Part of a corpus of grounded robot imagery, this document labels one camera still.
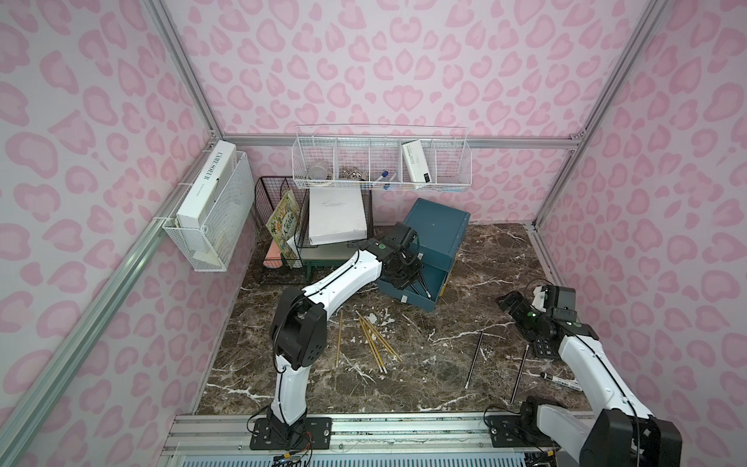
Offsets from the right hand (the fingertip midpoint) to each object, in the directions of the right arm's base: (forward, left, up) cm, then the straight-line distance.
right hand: (504, 305), depth 85 cm
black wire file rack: (+18, +76, -5) cm, 78 cm away
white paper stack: (+23, +51, +14) cm, 57 cm away
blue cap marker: (+41, +36, +17) cm, 57 cm away
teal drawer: (+1, +24, +4) cm, 25 cm away
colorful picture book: (+26, +69, +8) cm, 75 cm away
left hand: (+8, +22, +6) cm, 25 cm away
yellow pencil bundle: (-8, +38, -8) cm, 39 cm away
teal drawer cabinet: (+18, +18, +12) cm, 28 cm away
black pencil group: (-13, +9, -9) cm, 18 cm away
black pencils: (+8, +23, -1) cm, 24 cm away
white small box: (+38, +25, +24) cm, 51 cm away
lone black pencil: (-16, -3, -9) cm, 19 cm away
